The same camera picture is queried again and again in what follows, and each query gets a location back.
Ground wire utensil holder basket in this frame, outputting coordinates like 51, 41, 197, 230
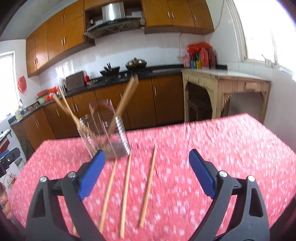
78, 99, 130, 161

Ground window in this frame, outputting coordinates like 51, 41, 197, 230
0, 52, 19, 121
226, 1, 295, 75

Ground wooden upper cabinets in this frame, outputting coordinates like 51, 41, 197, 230
26, 1, 214, 76

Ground person's left hand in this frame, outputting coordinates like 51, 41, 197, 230
1, 183, 14, 220

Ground wooden lower cabinets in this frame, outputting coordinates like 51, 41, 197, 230
10, 74, 186, 149

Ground wooden chopstick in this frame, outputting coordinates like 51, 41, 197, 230
119, 154, 132, 238
98, 159, 117, 232
139, 145, 158, 228
108, 76, 139, 135
72, 225, 77, 235

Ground red hanging wall ornament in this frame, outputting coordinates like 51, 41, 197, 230
17, 76, 27, 94

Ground gas stove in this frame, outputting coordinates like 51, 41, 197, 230
100, 70, 148, 81

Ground dark wooden cutting board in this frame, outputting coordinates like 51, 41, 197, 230
66, 71, 85, 91

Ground cream wooden side table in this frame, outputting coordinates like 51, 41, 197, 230
182, 68, 271, 123

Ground steel range hood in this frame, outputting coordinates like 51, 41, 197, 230
84, 1, 145, 39

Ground white floral appliance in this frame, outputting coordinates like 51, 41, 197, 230
1, 129, 26, 194

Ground left window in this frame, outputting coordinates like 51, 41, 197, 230
0, 52, 19, 121

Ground wooden cabinets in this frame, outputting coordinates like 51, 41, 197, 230
10, 74, 186, 149
26, 1, 214, 76

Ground red plastic bag on table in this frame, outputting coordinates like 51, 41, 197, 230
187, 42, 213, 53

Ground black countertop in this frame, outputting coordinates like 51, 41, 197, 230
8, 64, 183, 126

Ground black wok on stove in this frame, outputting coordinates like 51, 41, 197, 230
100, 63, 120, 76

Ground red floral tablecloth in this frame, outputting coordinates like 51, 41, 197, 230
9, 112, 296, 241

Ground red oil jugs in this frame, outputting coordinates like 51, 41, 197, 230
200, 48, 217, 69

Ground yellow dish soap bottle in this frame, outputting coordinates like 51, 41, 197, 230
15, 108, 22, 120

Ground red bottle on counter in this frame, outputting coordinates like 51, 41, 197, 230
84, 73, 90, 84

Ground right window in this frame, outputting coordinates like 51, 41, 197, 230
226, 1, 295, 75

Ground stacked bowls with red bag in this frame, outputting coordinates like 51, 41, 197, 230
37, 87, 58, 104

